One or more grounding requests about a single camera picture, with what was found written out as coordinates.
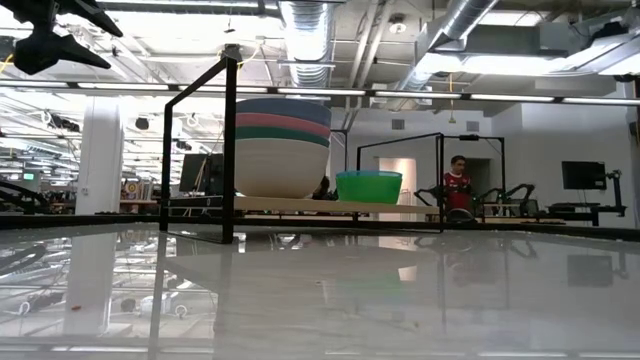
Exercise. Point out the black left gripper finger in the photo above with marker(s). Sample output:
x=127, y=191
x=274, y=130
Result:
x=55, y=52
x=92, y=15

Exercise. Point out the large blue-grey bowl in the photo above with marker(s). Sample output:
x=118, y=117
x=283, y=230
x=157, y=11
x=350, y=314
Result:
x=285, y=107

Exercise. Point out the large pink bowl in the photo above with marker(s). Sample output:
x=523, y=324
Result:
x=280, y=121

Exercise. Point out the large white bowl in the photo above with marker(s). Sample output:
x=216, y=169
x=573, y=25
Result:
x=280, y=170

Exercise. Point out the small green bowl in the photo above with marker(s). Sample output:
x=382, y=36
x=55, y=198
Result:
x=369, y=190

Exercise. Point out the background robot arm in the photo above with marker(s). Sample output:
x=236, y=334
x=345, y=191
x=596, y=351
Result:
x=17, y=192
x=425, y=191
x=515, y=192

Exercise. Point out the white round pillar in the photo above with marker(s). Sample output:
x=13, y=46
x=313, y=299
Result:
x=100, y=160

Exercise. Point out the overhead light bar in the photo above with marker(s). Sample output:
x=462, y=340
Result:
x=320, y=92

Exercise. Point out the person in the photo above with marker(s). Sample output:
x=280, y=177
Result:
x=457, y=185

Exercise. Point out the black background desk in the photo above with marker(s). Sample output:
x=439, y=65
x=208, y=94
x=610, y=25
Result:
x=585, y=209

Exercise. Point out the black metal table frame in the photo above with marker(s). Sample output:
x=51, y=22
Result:
x=100, y=220

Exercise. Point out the silver ventilation duct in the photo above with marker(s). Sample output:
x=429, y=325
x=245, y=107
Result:
x=305, y=40
x=465, y=15

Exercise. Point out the wooden shelf with black frame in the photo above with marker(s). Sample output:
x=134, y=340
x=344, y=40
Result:
x=280, y=204

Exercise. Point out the black background station frame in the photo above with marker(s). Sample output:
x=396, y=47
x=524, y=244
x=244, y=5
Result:
x=492, y=137

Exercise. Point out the black wall-side monitor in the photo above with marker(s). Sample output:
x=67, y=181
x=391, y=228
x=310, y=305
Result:
x=584, y=175

